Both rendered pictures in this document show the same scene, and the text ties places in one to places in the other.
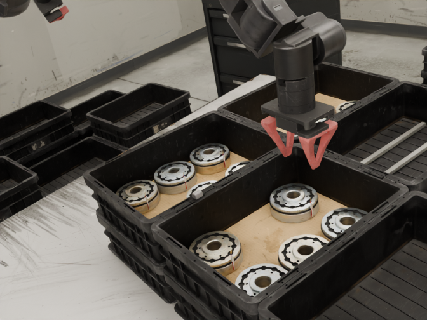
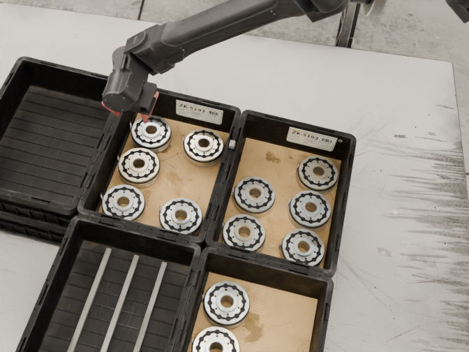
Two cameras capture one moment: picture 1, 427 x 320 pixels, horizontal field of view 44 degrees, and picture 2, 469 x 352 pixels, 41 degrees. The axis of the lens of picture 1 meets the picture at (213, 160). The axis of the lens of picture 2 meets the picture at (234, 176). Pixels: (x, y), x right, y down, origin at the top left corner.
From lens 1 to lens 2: 1.71 m
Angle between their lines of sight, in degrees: 82
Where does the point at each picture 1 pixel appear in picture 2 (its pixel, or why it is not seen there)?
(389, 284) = (79, 177)
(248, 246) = (190, 170)
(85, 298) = not seen: hidden behind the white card
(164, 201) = (294, 188)
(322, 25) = (116, 81)
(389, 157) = (132, 331)
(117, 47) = not seen: outside the picture
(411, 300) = (62, 170)
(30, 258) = (386, 149)
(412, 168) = (102, 319)
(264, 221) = (195, 198)
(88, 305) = not seen: hidden behind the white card
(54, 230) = (404, 180)
